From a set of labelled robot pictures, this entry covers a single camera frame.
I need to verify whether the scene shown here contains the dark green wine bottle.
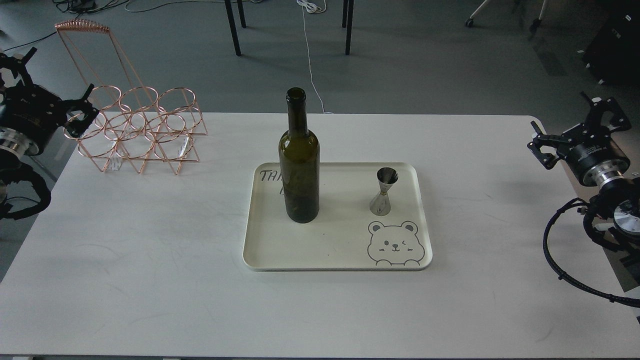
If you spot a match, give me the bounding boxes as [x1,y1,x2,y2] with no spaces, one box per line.
[278,87,320,224]

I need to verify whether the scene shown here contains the black floor cables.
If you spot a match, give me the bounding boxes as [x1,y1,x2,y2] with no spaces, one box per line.
[0,0,226,53]

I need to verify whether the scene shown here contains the cream bear serving tray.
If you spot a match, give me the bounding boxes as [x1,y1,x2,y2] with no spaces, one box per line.
[242,162,434,271]

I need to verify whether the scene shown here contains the white floor cable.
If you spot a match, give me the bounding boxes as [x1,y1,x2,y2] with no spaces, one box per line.
[296,0,335,115]

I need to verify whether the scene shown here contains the copper wire bottle rack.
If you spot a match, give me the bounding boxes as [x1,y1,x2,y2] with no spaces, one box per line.
[55,19,208,174]

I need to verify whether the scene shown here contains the steel double jigger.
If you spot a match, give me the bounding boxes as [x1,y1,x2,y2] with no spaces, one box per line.
[369,167,399,216]

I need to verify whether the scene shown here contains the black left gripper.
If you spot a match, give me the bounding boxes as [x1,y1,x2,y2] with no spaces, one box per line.
[0,47,99,156]

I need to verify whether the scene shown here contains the black table legs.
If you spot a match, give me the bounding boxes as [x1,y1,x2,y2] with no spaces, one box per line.
[224,0,355,57]

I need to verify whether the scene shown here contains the black equipment case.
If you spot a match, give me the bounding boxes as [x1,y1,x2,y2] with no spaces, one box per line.
[582,7,640,85]

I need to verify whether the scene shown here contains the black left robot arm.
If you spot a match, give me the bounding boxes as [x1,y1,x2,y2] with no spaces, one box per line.
[0,47,99,220]

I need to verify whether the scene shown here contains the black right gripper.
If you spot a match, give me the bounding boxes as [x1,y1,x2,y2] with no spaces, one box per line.
[526,91,632,187]

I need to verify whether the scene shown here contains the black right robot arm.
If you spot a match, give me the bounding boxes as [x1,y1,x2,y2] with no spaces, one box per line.
[527,97,639,255]

